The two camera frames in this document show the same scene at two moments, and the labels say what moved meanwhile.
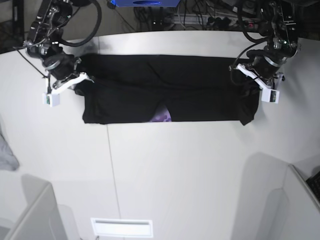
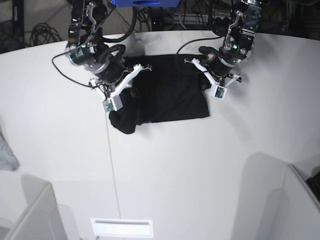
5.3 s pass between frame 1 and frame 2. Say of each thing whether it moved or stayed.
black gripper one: moved
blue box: stayed
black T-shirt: moved
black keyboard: stayed
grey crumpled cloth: stayed
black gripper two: moved
